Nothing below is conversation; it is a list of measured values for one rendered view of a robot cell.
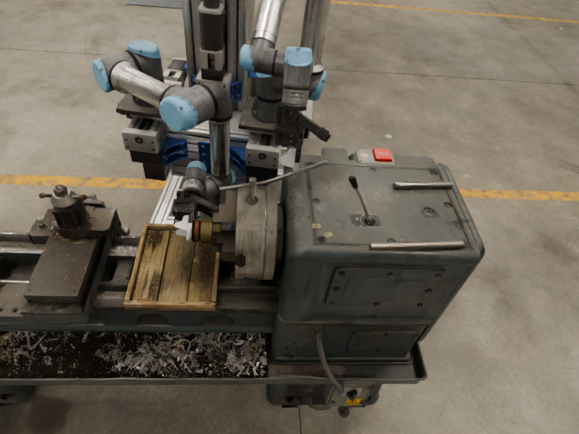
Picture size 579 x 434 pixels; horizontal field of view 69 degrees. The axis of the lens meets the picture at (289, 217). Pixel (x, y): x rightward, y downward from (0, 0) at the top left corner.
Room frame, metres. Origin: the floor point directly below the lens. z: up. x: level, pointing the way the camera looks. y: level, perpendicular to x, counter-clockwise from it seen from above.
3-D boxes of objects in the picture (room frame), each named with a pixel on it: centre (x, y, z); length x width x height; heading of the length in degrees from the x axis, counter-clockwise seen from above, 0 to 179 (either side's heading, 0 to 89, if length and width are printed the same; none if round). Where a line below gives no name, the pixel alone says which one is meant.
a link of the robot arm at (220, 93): (1.25, 0.30, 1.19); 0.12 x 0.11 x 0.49; 55
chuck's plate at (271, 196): (0.93, 0.06, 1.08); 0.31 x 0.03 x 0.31; 9
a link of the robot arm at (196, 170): (1.15, 0.37, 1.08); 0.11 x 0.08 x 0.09; 7
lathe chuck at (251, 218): (0.92, 0.12, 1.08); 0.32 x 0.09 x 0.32; 9
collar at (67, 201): (0.90, 0.74, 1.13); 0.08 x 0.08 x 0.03
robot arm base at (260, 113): (1.51, 0.15, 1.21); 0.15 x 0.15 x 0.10
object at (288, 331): (1.00, -0.27, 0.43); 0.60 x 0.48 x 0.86; 99
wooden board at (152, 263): (0.88, 0.38, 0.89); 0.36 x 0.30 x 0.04; 9
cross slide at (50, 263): (0.84, 0.73, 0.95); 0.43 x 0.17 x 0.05; 9
